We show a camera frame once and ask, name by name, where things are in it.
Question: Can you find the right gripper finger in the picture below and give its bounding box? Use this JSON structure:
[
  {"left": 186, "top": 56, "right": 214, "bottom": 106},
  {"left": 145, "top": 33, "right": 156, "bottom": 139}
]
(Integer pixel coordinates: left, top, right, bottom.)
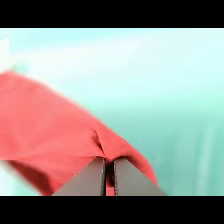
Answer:
[{"left": 52, "top": 156, "right": 107, "bottom": 197}]

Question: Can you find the red T-shirt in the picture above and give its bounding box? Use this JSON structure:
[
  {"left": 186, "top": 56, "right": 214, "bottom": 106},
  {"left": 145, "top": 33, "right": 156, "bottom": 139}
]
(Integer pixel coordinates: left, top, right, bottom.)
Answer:
[{"left": 0, "top": 70, "right": 160, "bottom": 197}]

